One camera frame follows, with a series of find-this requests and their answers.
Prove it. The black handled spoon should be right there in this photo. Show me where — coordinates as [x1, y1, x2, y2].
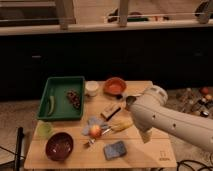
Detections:
[115, 92, 144, 101]

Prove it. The red apple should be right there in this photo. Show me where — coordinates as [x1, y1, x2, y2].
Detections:
[89, 125, 102, 138]

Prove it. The green plastic tray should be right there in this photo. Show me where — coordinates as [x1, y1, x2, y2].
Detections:
[37, 76, 85, 121]

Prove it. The dark grapes bunch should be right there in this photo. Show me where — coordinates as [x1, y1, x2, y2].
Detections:
[66, 90, 80, 109]

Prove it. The black stand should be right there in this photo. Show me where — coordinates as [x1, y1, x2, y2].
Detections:
[13, 127, 24, 171]

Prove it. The metal cup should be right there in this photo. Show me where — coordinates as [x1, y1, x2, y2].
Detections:
[125, 96, 136, 110]

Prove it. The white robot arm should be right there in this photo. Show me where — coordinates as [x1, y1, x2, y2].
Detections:
[126, 85, 213, 153]

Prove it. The white paper cup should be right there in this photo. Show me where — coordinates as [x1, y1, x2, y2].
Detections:
[85, 81, 99, 97]

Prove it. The blue sponge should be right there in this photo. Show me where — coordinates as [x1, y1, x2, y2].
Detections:
[103, 141, 127, 160]

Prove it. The green plastic cup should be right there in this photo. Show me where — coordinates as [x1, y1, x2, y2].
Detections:
[37, 122, 52, 139]

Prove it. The orange bowl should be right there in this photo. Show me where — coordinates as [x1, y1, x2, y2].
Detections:
[103, 77, 127, 95]

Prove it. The dark red bowl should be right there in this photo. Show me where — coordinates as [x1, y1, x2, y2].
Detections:
[45, 132, 74, 162]

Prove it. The light blue cloth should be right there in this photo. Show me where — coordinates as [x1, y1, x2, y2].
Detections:
[81, 116, 109, 136]

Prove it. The metal fork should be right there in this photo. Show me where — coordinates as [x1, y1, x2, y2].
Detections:
[82, 127, 113, 149]

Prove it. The brown black box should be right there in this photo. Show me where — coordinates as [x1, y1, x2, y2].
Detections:
[101, 104, 121, 121]

